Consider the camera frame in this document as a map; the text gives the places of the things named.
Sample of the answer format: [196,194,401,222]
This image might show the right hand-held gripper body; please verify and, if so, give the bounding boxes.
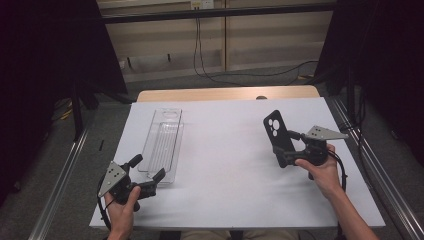
[300,125,350,182]

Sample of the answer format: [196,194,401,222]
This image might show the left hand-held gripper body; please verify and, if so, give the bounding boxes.
[97,160,145,213]

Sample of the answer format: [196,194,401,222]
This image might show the black smartphone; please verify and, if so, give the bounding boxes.
[262,109,298,169]

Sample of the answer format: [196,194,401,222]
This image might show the person's left hand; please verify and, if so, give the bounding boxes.
[103,185,142,238]

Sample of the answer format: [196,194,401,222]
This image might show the person's right hand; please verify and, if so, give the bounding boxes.
[294,143,345,202]

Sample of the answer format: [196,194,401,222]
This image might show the clear plastic tray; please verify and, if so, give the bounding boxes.
[137,107,185,185]

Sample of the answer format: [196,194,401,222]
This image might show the white table sheet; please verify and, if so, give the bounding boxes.
[89,97,387,230]

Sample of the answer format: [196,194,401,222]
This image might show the black metal stand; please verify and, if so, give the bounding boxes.
[70,78,85,142]

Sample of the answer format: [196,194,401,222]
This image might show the wooden table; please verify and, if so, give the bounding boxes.
[136,85,321,103]

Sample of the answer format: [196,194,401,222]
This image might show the black curtain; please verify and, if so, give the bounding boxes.
[314,0,424,158]
[0,0,128,204]

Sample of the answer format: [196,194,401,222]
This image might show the black horizontal bar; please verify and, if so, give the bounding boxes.
[99,2,336,25]

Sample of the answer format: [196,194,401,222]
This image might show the left hand-held gripper cable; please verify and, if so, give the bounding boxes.
[96,173,113,232]

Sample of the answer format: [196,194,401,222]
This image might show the hand-held gripper cable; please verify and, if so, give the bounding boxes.
[96,173,113,232]
[327,149,349,240]

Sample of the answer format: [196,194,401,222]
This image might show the right hand-held gripper cable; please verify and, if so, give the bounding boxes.
[327,149,349,240]

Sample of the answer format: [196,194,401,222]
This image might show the metal floor rail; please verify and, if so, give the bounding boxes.
[328,96,424,240]
[27,129,90,240]

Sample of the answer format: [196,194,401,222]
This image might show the yellow cable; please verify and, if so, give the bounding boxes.
[50,99,75,122]

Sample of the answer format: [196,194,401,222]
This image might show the black wall cables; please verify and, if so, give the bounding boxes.
[192,17,319,88]

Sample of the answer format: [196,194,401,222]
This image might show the wall power outlet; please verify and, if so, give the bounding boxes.
[190,0,215,10]

